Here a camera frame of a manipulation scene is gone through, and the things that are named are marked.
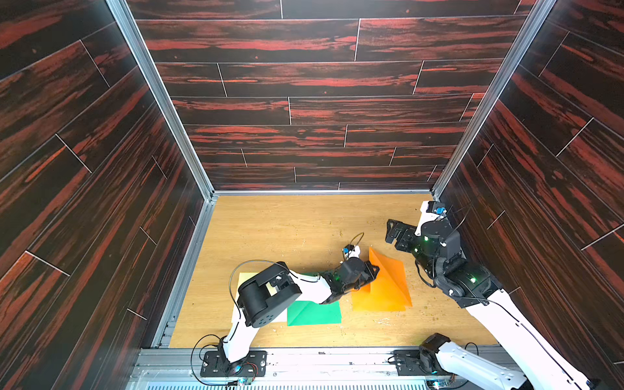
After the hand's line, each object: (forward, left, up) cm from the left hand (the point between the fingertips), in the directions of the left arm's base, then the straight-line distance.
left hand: (385, 270), depth 84 cm
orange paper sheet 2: (-7, +1, -9) cm, 11 cm away
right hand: (+4, -2, +22) cm, 23 cm away
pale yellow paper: (-24, +42, +21) cm, 52 cm away
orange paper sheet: (0, -3, -6) cm, 7 cm away
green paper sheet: (-12, +28, -11) cm, 32 cm away
